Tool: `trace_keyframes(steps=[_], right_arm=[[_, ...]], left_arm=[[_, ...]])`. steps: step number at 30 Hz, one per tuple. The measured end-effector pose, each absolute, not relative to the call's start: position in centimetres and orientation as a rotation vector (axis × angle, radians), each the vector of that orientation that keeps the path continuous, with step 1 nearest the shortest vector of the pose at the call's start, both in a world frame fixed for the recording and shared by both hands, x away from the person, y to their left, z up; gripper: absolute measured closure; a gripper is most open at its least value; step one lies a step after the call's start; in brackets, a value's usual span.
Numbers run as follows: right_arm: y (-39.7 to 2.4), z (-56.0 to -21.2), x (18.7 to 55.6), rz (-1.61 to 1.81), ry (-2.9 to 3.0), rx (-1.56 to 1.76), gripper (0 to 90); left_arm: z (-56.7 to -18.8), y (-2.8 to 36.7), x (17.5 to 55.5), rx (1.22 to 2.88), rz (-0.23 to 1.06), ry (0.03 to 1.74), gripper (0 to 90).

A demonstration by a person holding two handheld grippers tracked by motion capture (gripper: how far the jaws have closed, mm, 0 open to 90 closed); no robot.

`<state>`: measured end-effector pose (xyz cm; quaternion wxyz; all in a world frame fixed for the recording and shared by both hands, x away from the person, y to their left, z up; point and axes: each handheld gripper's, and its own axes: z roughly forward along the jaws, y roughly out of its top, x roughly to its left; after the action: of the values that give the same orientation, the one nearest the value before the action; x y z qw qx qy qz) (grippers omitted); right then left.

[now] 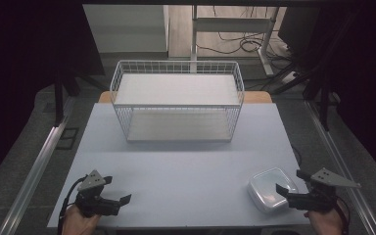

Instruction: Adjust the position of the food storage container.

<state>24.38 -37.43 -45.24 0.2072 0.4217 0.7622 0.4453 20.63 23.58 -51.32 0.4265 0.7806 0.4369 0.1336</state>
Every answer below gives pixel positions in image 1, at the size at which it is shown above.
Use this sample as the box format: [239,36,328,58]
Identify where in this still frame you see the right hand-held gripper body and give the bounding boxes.
[286,166,362,213]

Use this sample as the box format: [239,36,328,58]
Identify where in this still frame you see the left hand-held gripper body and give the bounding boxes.
[74,168,122,218]

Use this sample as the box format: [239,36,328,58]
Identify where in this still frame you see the clear plastic lidded box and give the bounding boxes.
[246,166,300,214]

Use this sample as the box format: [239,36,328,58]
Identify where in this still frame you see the white wire shelf rack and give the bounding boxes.
[109,59,246,144]

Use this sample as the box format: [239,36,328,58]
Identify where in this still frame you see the person's left hand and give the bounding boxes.
[61,204,103,235]

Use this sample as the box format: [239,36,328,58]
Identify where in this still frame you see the person's right hand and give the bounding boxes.
[303,200,346,235]

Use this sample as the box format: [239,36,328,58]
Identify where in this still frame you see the black floor socket plate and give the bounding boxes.
[56,126,80,151]

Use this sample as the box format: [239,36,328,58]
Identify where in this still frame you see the black metal stand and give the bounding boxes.
[268,19,344,132]
[52,63,107,129]

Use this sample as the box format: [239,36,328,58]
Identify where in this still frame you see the white power strip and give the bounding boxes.
[280,70,299,85]

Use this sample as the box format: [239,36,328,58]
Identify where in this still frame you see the black curtain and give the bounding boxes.
[0,0,106,190]
[316,0,376,189]

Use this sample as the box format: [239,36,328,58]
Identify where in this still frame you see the white cabinet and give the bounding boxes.
[82,4,170,54]

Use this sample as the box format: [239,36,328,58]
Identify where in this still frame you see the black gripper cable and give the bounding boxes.
[334,195,353,235]
[57,174,89,235]

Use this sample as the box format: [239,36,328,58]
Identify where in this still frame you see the aluminium rail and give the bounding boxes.
[304,100,376,235]
[0,97,76,235]

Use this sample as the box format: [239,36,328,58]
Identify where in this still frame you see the black floor cables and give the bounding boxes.
[196,5,296,62]

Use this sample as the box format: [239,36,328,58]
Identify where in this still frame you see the white desk frame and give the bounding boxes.
[190,4,281,77]

